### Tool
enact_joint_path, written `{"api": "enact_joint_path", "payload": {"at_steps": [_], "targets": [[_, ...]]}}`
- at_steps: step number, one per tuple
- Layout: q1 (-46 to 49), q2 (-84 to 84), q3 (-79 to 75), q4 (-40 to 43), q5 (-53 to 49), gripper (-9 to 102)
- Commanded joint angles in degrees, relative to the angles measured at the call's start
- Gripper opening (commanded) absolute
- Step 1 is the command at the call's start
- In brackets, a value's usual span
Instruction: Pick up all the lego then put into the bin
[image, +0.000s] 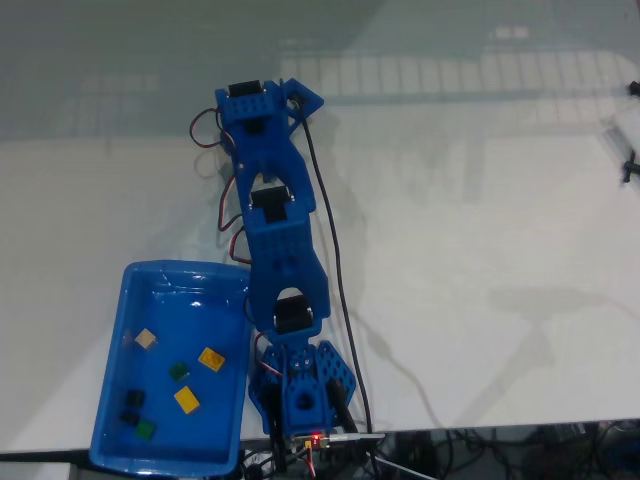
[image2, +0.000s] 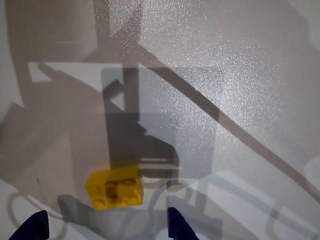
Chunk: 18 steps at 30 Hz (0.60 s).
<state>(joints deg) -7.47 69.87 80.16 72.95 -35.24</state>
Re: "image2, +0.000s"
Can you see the yellow lego brick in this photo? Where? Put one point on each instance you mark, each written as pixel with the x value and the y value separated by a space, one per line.
pixel 100 192

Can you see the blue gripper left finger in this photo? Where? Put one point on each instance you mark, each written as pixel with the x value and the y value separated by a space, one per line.
pixel 36 226

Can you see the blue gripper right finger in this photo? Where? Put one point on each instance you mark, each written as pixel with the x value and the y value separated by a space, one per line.
pixel 178 226

